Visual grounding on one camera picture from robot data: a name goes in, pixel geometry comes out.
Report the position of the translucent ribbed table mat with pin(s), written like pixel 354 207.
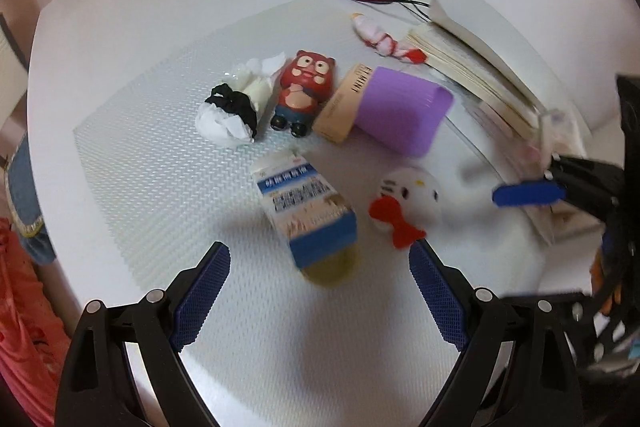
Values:
pixel 275 344

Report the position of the white kitty plush red bow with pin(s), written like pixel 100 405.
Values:
pixel 408 202

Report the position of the blue chair cushion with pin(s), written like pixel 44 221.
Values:
pixel 24 206

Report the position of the white tissue with black band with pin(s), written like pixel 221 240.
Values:
pixel 229 117

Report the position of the white folding chair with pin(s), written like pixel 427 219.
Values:
pixel 14 79

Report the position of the beige mint box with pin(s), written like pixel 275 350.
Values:
pixel 338 116

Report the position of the purple plastic cup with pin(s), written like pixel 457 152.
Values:
pixel 402 111

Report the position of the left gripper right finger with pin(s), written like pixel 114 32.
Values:
pixel 514 358

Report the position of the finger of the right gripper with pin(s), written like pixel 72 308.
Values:
pixel 591 186

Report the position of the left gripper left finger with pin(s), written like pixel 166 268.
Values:
pixel 97 385

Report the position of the cream tape roll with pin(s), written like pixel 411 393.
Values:
pixel 334 269

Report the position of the pink floral bed quilt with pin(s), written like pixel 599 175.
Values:
pixel 33 339

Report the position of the red cartoon bear toy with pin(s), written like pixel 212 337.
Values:
pixel 305 86

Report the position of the blue white milk carton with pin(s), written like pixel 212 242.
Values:
pixel 312 218

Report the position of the stack of books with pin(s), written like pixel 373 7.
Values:
pixel 465 59

